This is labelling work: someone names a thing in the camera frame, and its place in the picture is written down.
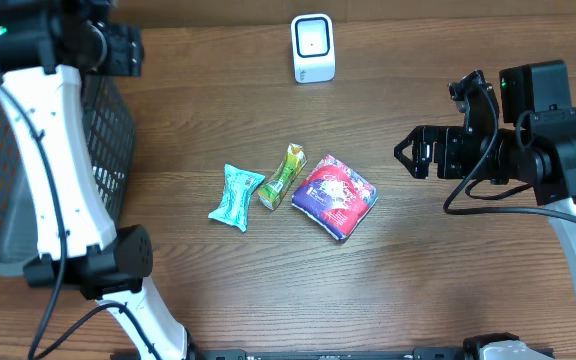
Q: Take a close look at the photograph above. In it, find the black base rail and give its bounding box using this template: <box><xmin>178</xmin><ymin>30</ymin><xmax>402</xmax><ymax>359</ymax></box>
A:
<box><xmin>110</xmin><ymin>332</ymin><xmax>555</xmax><ymax>360</ymax></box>

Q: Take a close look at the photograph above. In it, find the white barcode scanner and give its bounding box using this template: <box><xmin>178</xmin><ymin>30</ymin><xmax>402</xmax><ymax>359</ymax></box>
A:
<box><xmin>290</xmin><ymin>13</ymin><xmax>336</xmax><ymax>84</ymax></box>

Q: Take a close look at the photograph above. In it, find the red purple tissue pack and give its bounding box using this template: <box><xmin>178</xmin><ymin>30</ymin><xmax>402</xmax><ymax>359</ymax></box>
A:
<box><xmin>291</xmin><ymin>154</ymin><xmax>379</xmax><ymax>242</ymax></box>

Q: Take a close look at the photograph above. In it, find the teal snack packet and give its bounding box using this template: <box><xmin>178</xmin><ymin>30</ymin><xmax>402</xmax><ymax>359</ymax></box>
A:
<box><xmin>208</xmin><ymin>164</ymin><xmax>265</xmax><ymax>233</ymax></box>

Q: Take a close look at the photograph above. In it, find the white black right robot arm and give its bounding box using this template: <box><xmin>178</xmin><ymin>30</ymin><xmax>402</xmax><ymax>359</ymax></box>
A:
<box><xmin>394</xmin><ymin>60</ymin><xmax>576</xmax><ymax>294</ymax></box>

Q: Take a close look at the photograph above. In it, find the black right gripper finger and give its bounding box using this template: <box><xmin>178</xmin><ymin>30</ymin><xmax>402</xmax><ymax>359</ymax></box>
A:
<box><xmin>394</xmin><ymin>126</ymin><xmax>421</xmax><ymax>154</ymax></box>
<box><xmin>394</xmin><ymin>148</ymin><xmax>417</xmax><ymax>178</ymax></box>

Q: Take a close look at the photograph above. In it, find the grey plastic lattice basket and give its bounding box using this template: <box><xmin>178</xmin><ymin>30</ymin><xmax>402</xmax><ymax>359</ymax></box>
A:
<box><xmin>0</xmin><ymin>75</ymin><xmax>136</xmax><ymax>277</ymax></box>

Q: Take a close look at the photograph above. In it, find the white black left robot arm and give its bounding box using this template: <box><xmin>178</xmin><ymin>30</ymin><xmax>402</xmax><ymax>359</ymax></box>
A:
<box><xmin>0</xmin><ymin>1</ymin><xmax>198</xmax><ymax>359</ymax></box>

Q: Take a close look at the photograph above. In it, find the green juice carton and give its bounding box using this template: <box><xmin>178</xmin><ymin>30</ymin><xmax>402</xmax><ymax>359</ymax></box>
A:
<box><xmin>258</xmin><ymin>143</ymin><xmax>307</xmax><ymax>210</ymax></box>

